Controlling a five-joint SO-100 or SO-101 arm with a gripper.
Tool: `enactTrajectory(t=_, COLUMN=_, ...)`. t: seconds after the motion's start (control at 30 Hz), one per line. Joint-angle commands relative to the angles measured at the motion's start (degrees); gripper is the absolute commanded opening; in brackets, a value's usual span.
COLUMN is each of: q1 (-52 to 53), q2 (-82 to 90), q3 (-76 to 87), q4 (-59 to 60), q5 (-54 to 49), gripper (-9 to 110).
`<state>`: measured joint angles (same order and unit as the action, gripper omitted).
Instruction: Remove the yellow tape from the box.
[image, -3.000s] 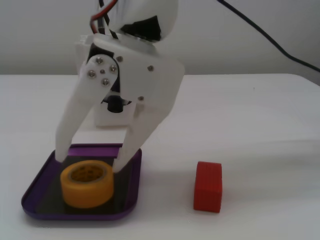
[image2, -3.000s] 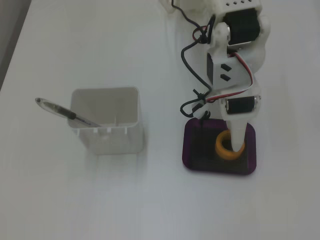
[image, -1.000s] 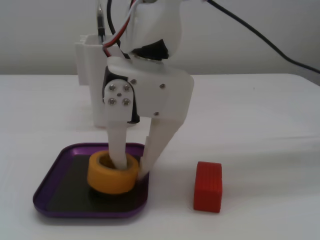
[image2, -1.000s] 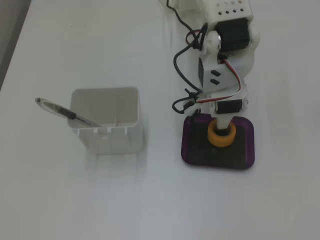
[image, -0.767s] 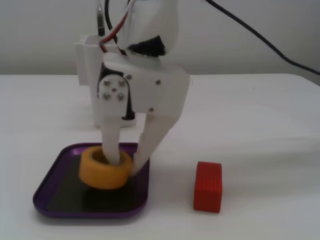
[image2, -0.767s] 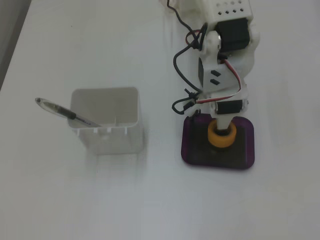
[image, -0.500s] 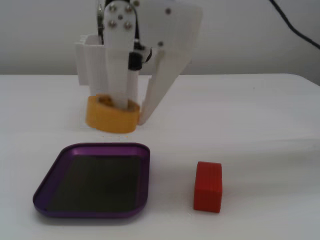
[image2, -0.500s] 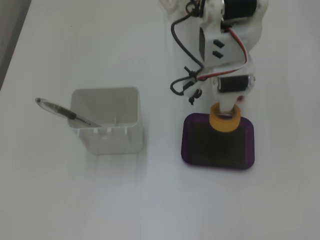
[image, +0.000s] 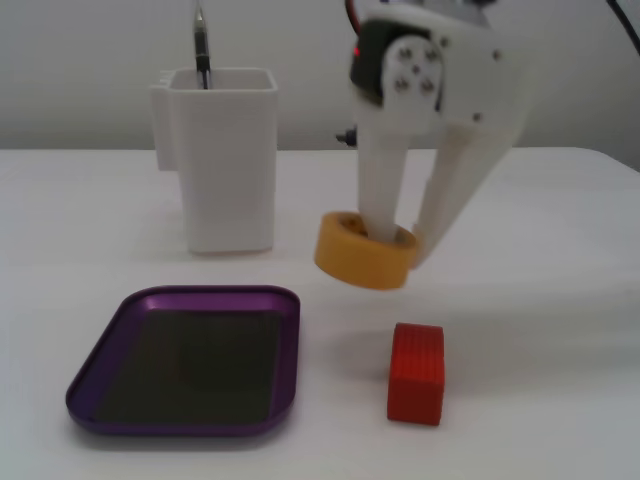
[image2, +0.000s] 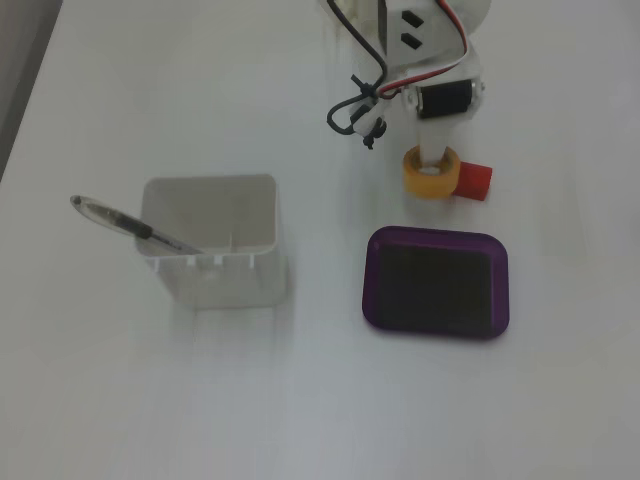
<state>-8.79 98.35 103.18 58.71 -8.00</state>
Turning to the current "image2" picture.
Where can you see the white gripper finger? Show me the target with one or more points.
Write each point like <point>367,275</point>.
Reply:
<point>434,142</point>
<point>367,107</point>

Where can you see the white gripper body with motor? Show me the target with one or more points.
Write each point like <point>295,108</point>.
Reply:
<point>445,101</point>

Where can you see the yellow masking tape roll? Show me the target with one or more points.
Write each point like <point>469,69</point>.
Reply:
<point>430,187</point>

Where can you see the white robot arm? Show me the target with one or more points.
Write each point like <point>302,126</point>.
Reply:
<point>475,12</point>

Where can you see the red ribbed block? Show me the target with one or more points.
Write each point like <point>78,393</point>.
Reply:
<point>475,182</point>

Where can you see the purple metal tray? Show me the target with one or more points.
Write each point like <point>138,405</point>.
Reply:
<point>371,300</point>

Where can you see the white square pen holder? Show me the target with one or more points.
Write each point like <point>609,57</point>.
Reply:
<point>225,280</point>

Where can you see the black clear ballpoint pen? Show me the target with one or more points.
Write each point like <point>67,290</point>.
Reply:
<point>125,222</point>

